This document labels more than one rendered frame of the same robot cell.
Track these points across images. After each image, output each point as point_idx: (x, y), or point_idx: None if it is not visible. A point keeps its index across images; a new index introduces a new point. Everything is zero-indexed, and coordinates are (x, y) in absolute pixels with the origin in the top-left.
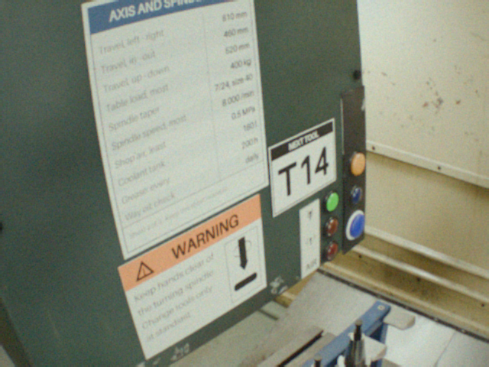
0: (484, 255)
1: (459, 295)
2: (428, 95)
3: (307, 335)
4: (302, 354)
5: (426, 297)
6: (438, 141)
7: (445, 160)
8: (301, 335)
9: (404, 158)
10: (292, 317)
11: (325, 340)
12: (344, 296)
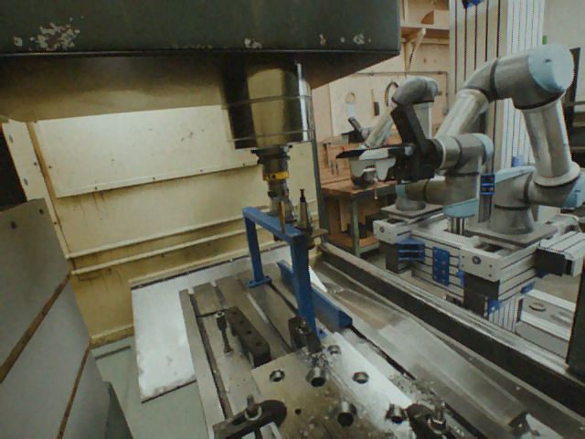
0: (242, 206)
1: (238, 237)
2: (183, 133)
3: (184, 294)
4: (196, 298)
5: (218, 251)
6: (196, 156)
7: (202, 165)
8: (180, 296)
9: (177, 175)
10: (143, 319)
11: (197, 288)
12: (164, 287)
